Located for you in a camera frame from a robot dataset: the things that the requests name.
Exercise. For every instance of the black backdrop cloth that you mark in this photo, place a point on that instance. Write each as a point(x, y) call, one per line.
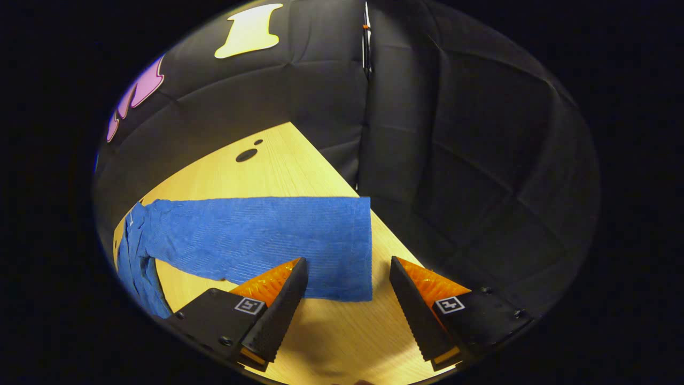
point(481, 160)

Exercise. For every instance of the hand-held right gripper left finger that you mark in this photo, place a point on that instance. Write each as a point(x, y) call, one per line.
point(280, 315)

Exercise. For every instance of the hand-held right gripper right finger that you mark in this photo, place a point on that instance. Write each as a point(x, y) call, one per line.
point(414, 315)

